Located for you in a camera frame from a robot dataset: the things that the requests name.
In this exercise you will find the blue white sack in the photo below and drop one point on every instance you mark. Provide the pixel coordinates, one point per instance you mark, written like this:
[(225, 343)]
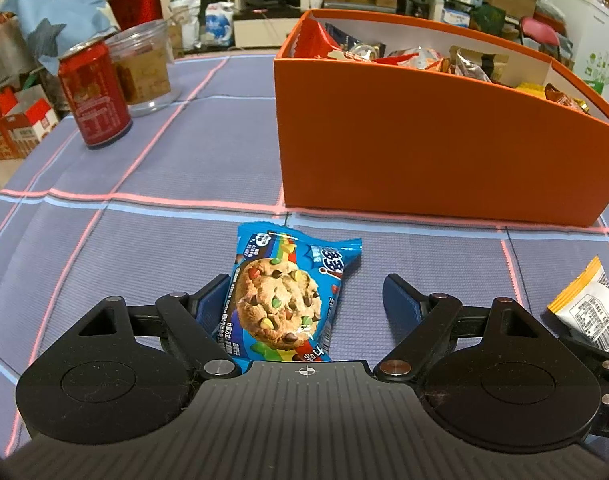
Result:
[(218, 22)]

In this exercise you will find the white yellow snack packet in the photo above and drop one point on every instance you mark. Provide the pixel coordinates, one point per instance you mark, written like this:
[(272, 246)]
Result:
[(592, 310)]

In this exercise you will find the gold yellow snack packet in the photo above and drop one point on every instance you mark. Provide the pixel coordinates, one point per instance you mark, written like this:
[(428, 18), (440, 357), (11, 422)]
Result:
[(532, 89)]

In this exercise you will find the white freezer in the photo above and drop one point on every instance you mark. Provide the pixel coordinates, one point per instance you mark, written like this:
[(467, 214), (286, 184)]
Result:
[(584, 35)]

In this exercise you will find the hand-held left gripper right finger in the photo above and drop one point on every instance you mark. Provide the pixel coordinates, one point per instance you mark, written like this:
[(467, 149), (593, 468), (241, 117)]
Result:
[(402, 300)]

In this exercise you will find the clear jar with brown contents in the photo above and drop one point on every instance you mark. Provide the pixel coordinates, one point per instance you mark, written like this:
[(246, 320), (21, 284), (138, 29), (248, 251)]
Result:
[(144, 75)]

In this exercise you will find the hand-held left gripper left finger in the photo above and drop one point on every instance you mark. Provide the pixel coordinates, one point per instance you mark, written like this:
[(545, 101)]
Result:
[(212, 305)]

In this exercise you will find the clear red-printed snack bag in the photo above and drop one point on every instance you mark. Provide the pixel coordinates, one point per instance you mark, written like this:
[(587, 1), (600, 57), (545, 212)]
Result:
[(414, 59)]

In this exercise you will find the silver foil snack packet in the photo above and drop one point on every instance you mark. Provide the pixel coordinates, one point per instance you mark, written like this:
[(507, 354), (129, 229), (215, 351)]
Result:
[(472, 65)]

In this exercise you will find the blue cookie packet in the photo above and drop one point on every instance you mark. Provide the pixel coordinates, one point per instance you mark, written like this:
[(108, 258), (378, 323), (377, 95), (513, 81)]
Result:
[(279, 305)]

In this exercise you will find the brown orange snack packet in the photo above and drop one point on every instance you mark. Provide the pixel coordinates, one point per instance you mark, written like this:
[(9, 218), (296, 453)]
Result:
[(564, 100)]

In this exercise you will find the dark green bag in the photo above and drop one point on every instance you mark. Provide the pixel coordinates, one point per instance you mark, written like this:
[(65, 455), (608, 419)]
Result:
[(487, 20)]

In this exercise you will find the red folding chair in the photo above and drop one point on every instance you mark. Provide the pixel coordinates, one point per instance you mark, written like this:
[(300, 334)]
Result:
[(539, 30)]

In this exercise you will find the red white cartons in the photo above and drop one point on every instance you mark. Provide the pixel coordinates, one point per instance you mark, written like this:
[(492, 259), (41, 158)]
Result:
[(19, 130)]

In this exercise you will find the blue white tissue box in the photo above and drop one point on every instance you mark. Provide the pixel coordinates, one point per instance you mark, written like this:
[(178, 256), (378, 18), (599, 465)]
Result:
[(455, 17)]

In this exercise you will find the dark blue snack packet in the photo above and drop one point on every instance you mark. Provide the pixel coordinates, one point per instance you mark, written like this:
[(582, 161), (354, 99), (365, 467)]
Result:
[(342, 35)]

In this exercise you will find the red drink can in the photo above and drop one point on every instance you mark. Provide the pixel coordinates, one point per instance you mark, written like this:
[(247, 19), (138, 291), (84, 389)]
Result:
[(99, 105)]

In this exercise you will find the orange cardboard box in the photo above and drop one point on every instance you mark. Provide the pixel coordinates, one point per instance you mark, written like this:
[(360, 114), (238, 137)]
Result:
[(409, 140)]

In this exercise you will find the white plastic sack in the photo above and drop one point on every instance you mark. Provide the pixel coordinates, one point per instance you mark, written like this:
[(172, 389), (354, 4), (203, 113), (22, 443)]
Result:
[(184, 25)]

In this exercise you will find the cardboard box with plastic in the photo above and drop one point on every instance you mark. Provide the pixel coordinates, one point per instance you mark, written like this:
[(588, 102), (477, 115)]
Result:
[(4, 50)]

